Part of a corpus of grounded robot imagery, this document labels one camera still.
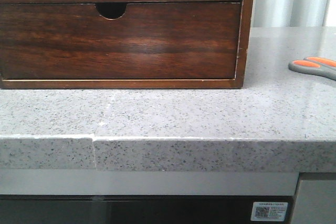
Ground black under-counter appliance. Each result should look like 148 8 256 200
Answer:
1 195 293 223

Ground dark wooden drawer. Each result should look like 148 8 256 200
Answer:
1 2 240 79

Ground white QR code sticker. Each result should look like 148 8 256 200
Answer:
250 202 288 222

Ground grey orange handled scissors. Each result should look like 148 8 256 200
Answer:
288 57 336 80

